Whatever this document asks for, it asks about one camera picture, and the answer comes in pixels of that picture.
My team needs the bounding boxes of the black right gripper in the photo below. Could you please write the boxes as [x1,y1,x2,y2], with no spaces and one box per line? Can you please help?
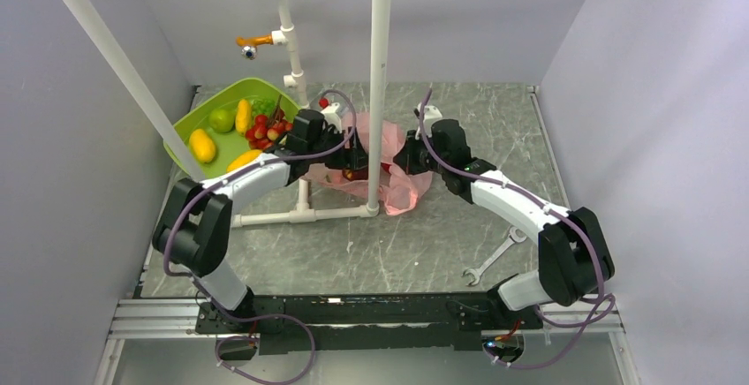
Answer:
[393,129,450,176]

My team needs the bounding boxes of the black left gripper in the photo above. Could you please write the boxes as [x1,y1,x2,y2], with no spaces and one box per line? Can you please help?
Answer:
[308,127,373,170]

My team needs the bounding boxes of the pink plastic bag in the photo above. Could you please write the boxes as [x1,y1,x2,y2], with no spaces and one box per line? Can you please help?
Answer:
[305,112,432,217]

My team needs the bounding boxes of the red fake cherry bunch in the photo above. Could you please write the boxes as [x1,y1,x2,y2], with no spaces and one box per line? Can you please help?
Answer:
[244,95,293,150]

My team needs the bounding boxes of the orange fake fruit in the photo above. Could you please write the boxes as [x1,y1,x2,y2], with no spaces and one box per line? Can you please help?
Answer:
[226,149,263,173]

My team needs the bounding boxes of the green fake pear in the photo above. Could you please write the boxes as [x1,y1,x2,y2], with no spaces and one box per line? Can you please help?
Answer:
[208,108,236,133]

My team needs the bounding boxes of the yellow fake fruit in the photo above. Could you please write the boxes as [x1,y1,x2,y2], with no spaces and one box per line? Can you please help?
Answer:
[188,128,217,164]

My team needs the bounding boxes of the dark red fake apple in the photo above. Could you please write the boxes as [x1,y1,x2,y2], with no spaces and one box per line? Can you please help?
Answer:
[342,162,391,182]

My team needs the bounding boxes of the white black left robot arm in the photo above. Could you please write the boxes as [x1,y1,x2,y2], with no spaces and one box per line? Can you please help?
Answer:
[152,109,358,332]

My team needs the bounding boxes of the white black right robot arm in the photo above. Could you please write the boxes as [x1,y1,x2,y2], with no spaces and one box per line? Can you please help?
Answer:
[394,119,615,328]

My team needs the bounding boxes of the green fake grapes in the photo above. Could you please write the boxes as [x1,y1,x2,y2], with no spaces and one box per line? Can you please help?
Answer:
[251,98,277,117]

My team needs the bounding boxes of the yellow fake corn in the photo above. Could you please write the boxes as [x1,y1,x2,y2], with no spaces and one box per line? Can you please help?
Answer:
[234,99,252,136]

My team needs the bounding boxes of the silver wrench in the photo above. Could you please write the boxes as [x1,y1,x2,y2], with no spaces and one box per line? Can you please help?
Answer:
[462,227,527,287]

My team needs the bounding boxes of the orange plastic faucet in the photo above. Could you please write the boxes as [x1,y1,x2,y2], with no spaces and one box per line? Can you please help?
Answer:
[236,34,275,60]

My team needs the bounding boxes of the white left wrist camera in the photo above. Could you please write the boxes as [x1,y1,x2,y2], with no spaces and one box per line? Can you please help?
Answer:
[318,97,349,132]

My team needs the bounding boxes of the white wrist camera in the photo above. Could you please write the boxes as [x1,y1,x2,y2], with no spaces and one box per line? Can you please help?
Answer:
[318,97,349,132]
[414,103,443,139]

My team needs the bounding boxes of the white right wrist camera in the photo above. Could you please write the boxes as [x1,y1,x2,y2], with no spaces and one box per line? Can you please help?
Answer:
[414,103,443,139]

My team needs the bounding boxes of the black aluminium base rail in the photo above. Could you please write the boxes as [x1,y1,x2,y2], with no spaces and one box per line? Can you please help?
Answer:
[110,291,590,360]

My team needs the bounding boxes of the white PVC pipe frame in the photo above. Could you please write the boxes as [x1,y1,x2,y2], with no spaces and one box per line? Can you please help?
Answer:
[62,0,391,227]

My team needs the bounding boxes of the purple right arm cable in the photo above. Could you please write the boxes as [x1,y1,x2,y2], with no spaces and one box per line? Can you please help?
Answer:
[416,87,617,371]

